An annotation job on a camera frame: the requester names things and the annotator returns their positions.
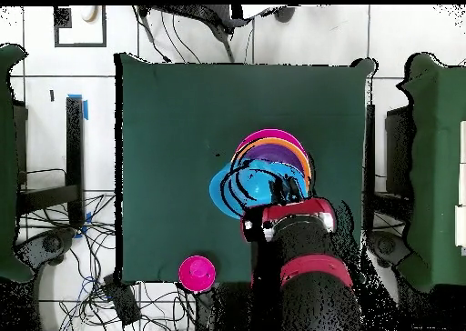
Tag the grey office chair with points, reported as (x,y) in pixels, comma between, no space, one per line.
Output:
(214,16)

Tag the grey pedestal foot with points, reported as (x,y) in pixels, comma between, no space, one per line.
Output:
(387,245)
(51,243)

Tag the dark green tablecloth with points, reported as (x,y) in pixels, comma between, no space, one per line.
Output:
(182,109)

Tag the black power box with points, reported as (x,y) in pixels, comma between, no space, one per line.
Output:
(122,302)

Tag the white rounded floor object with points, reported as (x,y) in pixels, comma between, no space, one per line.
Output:
(89,12)

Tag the blue tape strip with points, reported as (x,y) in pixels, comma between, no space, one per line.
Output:
(86,111)

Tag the green cloth side table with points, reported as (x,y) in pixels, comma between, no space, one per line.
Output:
(437,163)
(7,163)

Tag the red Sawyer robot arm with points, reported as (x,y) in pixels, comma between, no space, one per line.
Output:
(313,269)

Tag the small pink bowl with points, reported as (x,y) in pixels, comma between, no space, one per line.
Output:
(196,272)

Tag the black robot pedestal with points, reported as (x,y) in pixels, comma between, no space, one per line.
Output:
(233,309)

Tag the purple bowl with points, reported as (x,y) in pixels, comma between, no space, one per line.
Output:
(280,152)

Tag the black table frame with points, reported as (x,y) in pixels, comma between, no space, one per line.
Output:
(74,145)
(370,145)

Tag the small blue bowl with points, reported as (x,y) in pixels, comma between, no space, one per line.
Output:
(222,192)

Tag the large pink bowl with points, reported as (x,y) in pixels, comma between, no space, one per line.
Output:
(271,133)

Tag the large orange bowl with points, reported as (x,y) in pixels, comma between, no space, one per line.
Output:
(287,142)

